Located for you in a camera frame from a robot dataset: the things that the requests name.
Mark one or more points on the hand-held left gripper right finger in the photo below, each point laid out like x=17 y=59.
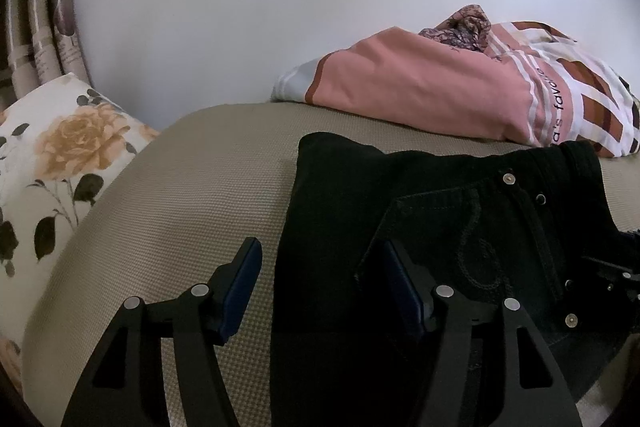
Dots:
x=400 y=287

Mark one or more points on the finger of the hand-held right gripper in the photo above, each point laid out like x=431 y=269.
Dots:
x=627 y=274

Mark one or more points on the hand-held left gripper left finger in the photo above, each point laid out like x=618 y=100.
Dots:
x=242 y=287

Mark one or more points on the black pants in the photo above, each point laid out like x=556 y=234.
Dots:
x=340 y=207

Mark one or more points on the beige woven bed mattress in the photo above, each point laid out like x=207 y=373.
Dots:
x=200 y=187

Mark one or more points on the white floral pillow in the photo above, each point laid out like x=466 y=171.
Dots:
x=65 y=147

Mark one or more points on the paisley patterned cloth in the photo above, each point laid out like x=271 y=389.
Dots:
x=462 y=27

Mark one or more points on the striped printed curtain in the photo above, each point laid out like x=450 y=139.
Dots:
x=47 y=17

